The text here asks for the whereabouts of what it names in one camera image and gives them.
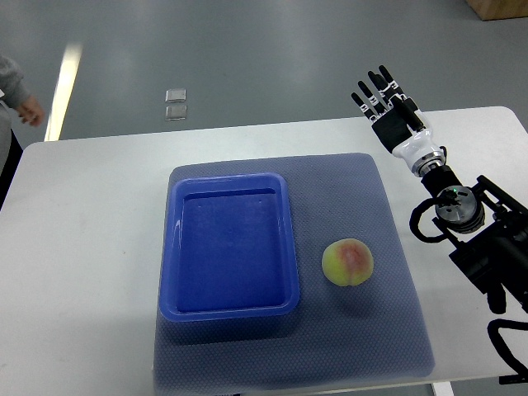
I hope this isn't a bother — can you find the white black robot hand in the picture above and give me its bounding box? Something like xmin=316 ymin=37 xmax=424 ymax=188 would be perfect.
xmin=351 ymin=65 xmax=446 ymax=172

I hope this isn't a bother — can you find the yellow red peach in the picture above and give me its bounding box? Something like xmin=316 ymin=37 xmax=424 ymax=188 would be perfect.
xmin=322 ymin=238 xmax=374 ymax=287

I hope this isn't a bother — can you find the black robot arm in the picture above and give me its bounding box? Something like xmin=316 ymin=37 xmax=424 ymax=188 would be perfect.
xmin=351 ymin=66 xmax=527 ymax=314

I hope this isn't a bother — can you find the grey sleeve forearm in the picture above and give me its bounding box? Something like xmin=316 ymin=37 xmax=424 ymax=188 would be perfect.
xmin=1 ymin=54 xmax=31 ymax=109

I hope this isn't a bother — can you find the upper metal floor plate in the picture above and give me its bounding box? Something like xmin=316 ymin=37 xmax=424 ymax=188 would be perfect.
xmin=165 ymin=88 xmax=186 ymax=103

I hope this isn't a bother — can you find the metal floor plate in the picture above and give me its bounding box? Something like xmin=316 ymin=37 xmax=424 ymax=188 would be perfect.
xmin=165 ymin=104 xmax=187 ymax=121
xmin=165 ymin=88 xmax=186 ymax=103

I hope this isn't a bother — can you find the lower metal floor plate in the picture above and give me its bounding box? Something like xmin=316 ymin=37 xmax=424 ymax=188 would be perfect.
xmin=165 ymin=104 xmax=187 ymax=121

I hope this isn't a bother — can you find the person's bare hand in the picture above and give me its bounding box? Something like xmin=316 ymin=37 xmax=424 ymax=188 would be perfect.
xmin=16 ymin=95 xmax=45 ymax=127

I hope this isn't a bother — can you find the brown cardboard box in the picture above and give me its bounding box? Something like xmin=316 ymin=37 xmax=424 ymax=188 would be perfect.
xmin=466 ymin=0 xmax=527 ymax=21

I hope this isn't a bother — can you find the blue plastic tray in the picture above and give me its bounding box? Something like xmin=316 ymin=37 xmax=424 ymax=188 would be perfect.
xmin=158 ymin=172 xmax=300 ymax=323

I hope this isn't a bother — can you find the blue grey table mat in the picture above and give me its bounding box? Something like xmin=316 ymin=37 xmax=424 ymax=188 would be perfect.
xmin=153 ymin=153 xmax=435 ymax=395

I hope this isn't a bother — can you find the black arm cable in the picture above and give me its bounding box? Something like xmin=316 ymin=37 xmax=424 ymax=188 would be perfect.
xmin=487 ymin=318 xmax=528 ymax=384

